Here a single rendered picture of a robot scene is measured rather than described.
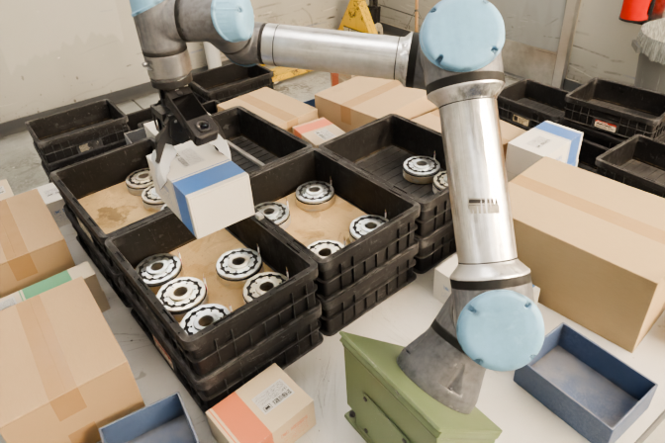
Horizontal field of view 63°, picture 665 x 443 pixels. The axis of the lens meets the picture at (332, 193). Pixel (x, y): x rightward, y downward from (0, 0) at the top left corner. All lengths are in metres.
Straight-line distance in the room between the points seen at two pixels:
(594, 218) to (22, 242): 1.34
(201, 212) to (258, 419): 0.39
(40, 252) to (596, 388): 1.27
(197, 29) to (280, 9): 4.07
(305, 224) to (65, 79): 3.26
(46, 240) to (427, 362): 0.97
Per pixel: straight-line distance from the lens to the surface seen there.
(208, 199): 0.99
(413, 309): 1.33
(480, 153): 0.80
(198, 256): 1.33
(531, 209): 1.34
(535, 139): 1.68
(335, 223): 1.37
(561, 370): 1.26
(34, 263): 1.50
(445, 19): 0.82
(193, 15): 0.92
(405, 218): 1.22
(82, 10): 4.35
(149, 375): 1.29
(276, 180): 1.45
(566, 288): 1.32
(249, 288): 1.18
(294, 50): 0.99
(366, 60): 0.97
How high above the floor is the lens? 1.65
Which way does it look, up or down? 34 degrees down
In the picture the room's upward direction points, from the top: 4 degrees counter-clockwise
